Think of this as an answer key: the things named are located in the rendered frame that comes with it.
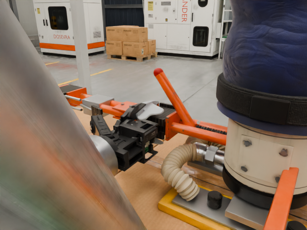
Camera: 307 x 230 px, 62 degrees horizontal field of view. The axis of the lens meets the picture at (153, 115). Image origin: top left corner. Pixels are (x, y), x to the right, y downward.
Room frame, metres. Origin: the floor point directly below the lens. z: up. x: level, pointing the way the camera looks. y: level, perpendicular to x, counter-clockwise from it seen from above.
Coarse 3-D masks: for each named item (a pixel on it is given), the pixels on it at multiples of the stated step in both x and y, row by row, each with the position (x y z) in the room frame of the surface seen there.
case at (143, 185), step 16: (176, 144) 0.68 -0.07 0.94; (160, 160) 0.59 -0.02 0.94; (128, 176) 0.52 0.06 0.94; (144, 176) 0.52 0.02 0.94; (160, 176) 0.52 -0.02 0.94; (192, 176) 0.52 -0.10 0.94; (208, 176) 0.52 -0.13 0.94; (128, 192) 0.46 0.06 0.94; (144, 192) 0.46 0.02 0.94; (160, 192) 0.46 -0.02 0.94; (224, 192) 0.46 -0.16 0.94; (144, 208) 0.41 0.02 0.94; (304, 208) 0.41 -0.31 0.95; (144, 224) 0.37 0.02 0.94; (160, 224) 0.37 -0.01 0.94; (176, 224) 0.37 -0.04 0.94; (304, 224) 0.37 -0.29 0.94
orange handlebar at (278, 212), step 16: (80, 96) 0.75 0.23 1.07; (112, 112) 0.62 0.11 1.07; (176, 128) 0.51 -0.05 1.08; (192, 128) 0.50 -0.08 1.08; (224, 128) 0.50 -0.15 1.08; (224, 144) 0.45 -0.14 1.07; (288, 176) 0.32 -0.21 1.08; (288, 192) 0.29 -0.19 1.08; (272, 208) 0.26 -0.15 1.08; (288, 208) 0.26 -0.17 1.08; (272, 224) 0.23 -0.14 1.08
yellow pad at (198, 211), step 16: (176, 192) 0.44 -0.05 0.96; (208, 192) 0.43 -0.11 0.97; (160, 208) 0.40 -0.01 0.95; (176, 208) 0.39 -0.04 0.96; (192, 208) 0.38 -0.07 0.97; (208, 208) 0.38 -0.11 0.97; (224, 208) 0.38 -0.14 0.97; (192, 224) 0.36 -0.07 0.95; (208, 224) 0.35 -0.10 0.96; (224, 224) 0.34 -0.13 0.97; (240, 224) 0.34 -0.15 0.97; (288, 224) 0.32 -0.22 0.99
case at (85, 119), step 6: (78, 114) 0.92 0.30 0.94; (84, 114) 0.92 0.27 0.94; (84, 120) 0.86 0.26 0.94; (90, 120) 0.86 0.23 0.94; (108, 120) 0.86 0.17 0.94; (114, 120) 0.86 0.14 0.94; (84, 126) 0.81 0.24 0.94; (108, 126) 0.81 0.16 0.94; (90, 132) 0.76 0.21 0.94; (156, 144) 0.68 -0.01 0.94
